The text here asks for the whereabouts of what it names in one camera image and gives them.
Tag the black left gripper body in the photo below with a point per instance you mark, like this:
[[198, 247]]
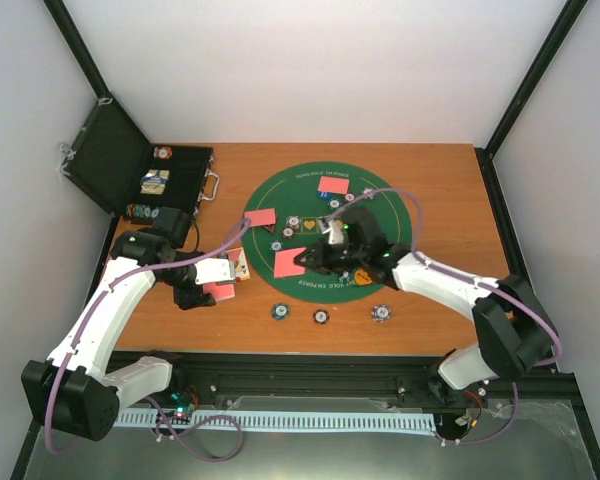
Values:
[[183, 297]]

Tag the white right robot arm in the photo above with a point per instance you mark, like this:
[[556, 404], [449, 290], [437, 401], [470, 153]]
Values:
[[514, 333]]

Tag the playing card box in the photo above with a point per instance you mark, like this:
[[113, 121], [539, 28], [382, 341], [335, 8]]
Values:
[[238, 258]]

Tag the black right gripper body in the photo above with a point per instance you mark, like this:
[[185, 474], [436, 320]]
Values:
[[338, 261]]

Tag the blue poker chip stack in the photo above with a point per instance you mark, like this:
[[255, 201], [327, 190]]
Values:
[[280, 311]]

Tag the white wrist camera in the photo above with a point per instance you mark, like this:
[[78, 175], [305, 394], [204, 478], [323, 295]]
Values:
[[331, 231], [214, 270]]

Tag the light blue cable duct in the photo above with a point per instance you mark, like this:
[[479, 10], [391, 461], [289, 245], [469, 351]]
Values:
[[309, 422]]

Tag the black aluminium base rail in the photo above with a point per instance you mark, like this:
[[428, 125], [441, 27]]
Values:
[[402, 381]]

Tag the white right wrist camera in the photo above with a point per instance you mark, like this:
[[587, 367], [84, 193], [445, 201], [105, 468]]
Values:
[[331, 231]]

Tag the single blue poker chip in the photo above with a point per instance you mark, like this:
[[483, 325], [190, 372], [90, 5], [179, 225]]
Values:
[[276, 246]]

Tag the white purple single chip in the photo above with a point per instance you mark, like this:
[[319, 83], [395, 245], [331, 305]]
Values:
[[293, 222]]

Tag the orange chip in case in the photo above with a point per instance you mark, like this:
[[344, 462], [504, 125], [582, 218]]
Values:
[[163, 152]]

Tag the black poker case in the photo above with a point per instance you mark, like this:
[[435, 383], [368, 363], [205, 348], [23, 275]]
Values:
[[110, 155]]

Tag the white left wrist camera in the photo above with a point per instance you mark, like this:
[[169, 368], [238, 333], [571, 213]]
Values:
[[214, 270]]

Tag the orange big blind button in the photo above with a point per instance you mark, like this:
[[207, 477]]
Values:
[[362, 278]]

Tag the blue small blind button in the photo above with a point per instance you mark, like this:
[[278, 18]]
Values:
[[324, 196]]

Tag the chip row in case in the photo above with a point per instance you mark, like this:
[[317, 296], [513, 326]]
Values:
[[141, 213]]

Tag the white purple chip stack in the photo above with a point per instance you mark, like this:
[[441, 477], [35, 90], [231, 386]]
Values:
[[381, 313]]

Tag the red playing card deck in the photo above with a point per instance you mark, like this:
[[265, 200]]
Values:
[[220, 292]]

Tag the red backed playing card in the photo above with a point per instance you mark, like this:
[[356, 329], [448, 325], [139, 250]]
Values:
[[261, 217]]

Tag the dark red chip stack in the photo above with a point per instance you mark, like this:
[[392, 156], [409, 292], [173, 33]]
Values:
[[321, 316]]

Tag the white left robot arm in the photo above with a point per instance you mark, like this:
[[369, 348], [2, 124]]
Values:
[[71, 391]]

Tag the single red poker chip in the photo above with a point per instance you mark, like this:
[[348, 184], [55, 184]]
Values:
[[288, 233]]

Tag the blue card box in case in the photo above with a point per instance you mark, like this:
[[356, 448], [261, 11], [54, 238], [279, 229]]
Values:
[[154, 182]]

